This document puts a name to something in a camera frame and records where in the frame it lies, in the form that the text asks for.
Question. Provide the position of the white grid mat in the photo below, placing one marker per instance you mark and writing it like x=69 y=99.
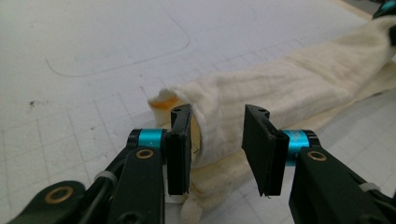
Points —
x=93 y=46

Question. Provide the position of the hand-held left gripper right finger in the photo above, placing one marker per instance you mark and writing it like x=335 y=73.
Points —
x=264 y=152

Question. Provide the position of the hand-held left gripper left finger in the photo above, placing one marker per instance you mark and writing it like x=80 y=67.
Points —
x=179 y=155

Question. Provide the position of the cream printed cloth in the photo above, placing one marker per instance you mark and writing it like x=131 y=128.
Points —
x=295 y=84

